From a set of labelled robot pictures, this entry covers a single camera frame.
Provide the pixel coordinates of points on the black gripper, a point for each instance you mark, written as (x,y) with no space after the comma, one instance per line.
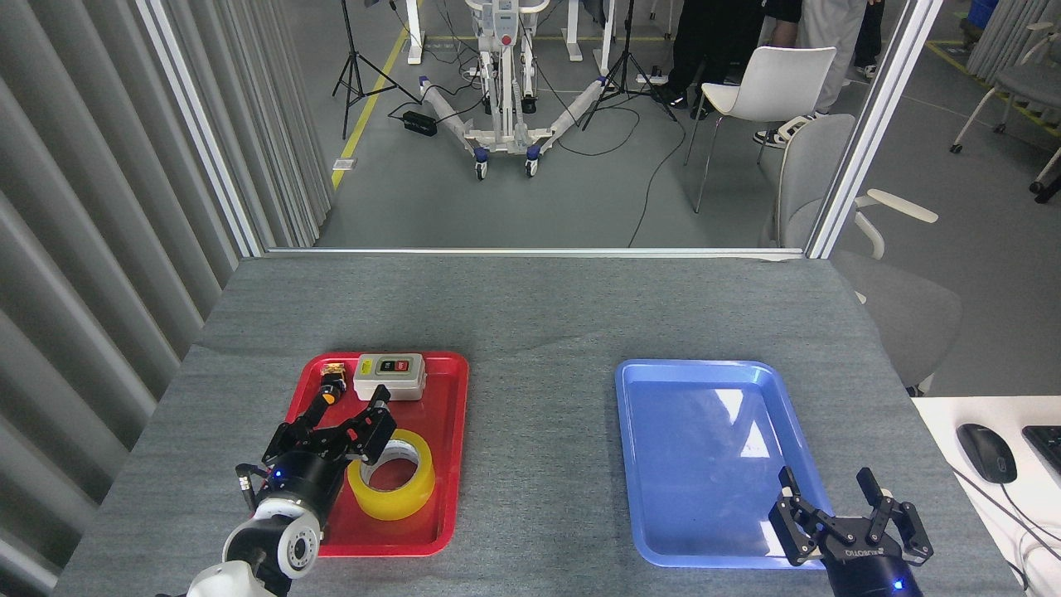
(870,576)
(302,481)

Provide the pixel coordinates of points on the yellow tape roll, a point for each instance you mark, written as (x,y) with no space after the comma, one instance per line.
(414,493)

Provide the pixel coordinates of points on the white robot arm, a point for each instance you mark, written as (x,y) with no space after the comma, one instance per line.
(286,547)

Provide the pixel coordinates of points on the yellow push button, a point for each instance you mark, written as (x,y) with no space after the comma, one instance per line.
(333,377)

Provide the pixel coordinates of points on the red plastic tray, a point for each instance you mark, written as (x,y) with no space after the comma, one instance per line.
(439,414)

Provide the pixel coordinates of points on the white desk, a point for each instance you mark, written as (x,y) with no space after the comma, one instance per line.
(953,414)

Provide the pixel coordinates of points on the black computer mouse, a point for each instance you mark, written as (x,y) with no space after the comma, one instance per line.
(986,452)

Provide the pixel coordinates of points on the blue plastic tray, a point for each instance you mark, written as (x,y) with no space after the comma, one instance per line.
(704,464)

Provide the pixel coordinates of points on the black keyboard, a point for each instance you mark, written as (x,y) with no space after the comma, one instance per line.
(1046,448)

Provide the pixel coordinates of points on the grey floor socket plate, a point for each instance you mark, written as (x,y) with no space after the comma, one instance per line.
(344,164)

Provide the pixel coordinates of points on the black power adapter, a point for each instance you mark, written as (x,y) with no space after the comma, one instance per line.
(419,123)

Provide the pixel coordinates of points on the grey office chair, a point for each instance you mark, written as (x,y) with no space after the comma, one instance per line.
(816,182)

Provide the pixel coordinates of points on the black tripod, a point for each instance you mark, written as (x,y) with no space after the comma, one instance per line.
(627,58)
(356,62)

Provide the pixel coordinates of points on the white stand on wheels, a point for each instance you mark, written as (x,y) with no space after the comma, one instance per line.
(504,99)

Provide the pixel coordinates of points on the white table leg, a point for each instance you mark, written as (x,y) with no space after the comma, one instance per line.
(608,33)
(414,33)

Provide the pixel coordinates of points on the white plastic chair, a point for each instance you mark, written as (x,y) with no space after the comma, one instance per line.
(779,79)

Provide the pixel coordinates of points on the grey chair with white legs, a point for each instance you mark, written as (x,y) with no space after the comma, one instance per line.
(1028,83)

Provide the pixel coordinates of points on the person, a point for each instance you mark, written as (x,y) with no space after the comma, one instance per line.
(870,37)
(829,25)
(704,41)

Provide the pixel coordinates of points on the white two-button switch box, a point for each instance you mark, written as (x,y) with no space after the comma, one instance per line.
(398,385)

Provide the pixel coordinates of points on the silver frame rail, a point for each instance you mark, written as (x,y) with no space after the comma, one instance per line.
(530,251)

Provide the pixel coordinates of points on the silver frame post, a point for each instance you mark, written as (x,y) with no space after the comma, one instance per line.
(870,133)
(203,133)

